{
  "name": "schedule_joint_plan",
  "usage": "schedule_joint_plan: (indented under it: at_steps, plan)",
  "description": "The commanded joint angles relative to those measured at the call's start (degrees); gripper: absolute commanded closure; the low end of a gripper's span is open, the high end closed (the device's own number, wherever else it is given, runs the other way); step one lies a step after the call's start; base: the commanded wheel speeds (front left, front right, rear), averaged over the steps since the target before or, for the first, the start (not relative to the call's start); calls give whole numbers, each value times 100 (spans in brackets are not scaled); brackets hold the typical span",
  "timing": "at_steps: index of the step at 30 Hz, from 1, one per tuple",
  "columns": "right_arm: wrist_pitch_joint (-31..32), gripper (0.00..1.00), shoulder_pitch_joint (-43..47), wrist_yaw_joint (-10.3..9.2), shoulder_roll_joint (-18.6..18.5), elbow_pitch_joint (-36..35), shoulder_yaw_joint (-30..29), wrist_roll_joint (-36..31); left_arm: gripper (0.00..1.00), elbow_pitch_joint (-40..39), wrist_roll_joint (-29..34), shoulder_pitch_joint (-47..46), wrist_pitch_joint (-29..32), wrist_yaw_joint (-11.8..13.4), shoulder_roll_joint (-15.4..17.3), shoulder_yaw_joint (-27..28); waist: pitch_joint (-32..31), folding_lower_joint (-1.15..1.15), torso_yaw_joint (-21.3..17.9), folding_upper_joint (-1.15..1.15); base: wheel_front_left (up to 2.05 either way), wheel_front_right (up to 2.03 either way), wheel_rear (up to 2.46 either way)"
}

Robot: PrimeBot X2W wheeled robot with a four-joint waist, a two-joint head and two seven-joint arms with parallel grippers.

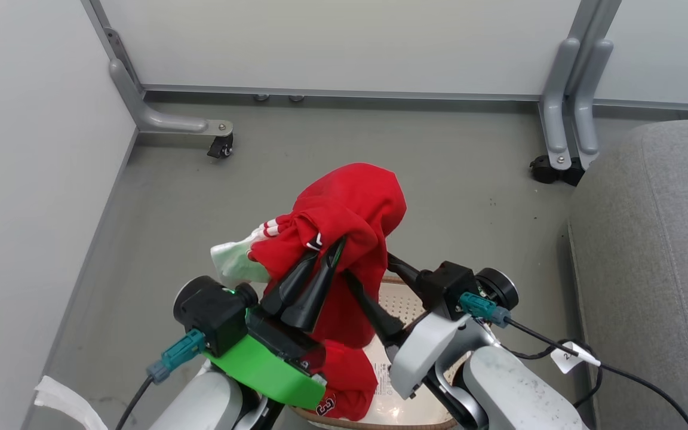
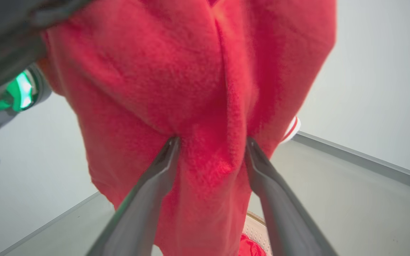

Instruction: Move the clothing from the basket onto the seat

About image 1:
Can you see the cream perforated laundry basket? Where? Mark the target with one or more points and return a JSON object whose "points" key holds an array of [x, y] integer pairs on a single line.
{"points": [[401, 301]]}

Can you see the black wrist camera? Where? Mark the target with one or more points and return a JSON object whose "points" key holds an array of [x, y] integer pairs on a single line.
{"points": [[445, 283], [212, 310]]}

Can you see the single black caster wheel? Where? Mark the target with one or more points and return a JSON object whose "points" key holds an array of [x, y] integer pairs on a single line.
{"points": [[221, 146]]}

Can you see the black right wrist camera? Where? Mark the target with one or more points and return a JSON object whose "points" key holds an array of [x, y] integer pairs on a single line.
{"points": [[445, 283]]}

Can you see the pale green white garment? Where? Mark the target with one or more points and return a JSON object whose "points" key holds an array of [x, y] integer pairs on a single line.
{"points": [[233, 260]]}

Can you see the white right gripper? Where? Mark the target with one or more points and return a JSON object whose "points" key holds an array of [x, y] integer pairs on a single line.
{"points": [[424, 349]]}

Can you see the red jersey garment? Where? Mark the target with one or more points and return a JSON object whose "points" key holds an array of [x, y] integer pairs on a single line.
{"points": [[350, 209]]}

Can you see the black paired caster wheels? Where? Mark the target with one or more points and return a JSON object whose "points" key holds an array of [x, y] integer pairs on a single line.
{"points": [[550, 170]]}

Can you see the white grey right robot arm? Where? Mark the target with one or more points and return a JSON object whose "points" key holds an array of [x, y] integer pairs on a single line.
{"points": [[517, 394]]}

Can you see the printed basket label sticker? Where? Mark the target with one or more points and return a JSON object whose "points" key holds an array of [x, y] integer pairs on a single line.
{"points": [[383, 382]]}

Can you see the teal right camera connector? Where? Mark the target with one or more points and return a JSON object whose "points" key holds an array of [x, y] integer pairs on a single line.
{"points": [[481, 307]]}

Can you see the long grey partition foot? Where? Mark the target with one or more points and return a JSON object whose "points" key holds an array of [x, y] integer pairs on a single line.
{"points": [[165, 121]]}

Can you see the grey upright partition foot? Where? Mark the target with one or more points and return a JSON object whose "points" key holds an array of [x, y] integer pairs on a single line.
{"points": [[589, 101], [556, 101]]}

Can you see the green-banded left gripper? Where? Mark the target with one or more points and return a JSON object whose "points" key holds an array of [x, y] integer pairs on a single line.
{"points": [[260, 364]]}

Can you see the teal camera connector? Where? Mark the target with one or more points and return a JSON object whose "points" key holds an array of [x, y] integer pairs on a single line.
{"points": [[481, 307], [180, 353]]}

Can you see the grey fabric sofa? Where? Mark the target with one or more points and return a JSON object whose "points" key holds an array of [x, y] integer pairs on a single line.
{"points": [[654, 257]]}

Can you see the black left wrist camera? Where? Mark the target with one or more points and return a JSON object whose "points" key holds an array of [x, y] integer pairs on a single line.
{"points": [[212, 310]]}

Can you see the teal left camera connector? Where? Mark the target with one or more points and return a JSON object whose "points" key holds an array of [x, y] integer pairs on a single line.
{"points": [[180, 353]]}

